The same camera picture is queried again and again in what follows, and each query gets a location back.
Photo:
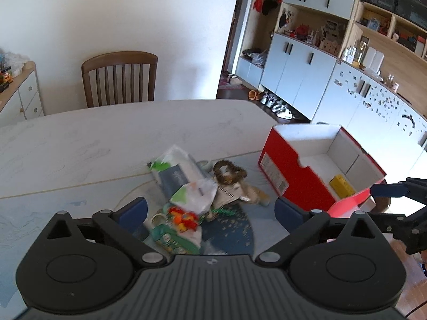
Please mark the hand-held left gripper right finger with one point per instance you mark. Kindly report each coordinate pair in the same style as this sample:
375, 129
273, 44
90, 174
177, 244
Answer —
288, 211

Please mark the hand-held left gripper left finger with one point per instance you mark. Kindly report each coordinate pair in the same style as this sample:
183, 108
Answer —
133, 211

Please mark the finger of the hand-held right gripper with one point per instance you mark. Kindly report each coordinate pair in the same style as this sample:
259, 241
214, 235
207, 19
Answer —
390, 222
387, 190

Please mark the red cardboard box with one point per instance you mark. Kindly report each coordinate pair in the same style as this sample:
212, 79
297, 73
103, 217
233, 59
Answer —
297, 176

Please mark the green packet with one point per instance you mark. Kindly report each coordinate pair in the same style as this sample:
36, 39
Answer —
173, 240

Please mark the grey white wipes packet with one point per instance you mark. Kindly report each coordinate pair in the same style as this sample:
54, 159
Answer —
176, 173

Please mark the green tassel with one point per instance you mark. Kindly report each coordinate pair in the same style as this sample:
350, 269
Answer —
223, 212

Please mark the yellow block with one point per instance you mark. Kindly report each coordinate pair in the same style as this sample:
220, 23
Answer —
342, 186

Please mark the light blue printed mat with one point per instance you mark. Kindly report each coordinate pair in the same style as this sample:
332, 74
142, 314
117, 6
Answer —
83, 203

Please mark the white green plastic bag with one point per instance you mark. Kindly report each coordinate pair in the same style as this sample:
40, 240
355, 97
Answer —
195, 196

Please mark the lion plush toy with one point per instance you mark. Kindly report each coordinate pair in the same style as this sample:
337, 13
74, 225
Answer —
230, 181

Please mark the white cabinet with stickers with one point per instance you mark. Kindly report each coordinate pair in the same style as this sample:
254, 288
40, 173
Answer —
367, 116

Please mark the grey shoes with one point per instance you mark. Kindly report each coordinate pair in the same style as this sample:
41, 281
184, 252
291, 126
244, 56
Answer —
271, 99

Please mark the orange slippers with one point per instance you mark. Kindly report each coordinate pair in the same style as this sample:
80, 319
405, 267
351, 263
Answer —
255, 95

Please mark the white storage containers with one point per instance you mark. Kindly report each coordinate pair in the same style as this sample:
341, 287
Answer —
373, 60

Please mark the white two-door cabinet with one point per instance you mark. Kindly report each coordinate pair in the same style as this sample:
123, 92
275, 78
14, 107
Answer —
300, 73

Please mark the glass jars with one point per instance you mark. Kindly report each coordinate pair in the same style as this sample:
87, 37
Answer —
356, 53

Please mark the patterned red rug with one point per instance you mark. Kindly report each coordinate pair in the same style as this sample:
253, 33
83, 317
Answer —
227, 85

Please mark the white slippers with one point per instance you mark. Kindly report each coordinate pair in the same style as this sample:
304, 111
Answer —
234, 80

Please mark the white bench drawer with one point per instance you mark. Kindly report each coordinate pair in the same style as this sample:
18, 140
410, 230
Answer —
248, 71

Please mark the brown slatted wooden chair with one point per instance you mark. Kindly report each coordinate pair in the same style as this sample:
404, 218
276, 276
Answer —
116, 60

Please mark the bags on bench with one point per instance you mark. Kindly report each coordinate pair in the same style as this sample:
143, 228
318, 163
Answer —
254, 56

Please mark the white sideboard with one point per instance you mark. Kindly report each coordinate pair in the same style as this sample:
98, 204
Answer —
26, 93

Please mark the dark jar with orange label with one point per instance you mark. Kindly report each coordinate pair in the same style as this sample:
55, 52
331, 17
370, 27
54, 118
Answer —
6, 76

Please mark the crumpled white plastic bag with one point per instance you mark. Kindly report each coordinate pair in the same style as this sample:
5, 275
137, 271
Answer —
14, 60

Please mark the red hanging cloth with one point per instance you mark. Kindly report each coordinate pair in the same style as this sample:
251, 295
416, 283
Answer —
258, 2

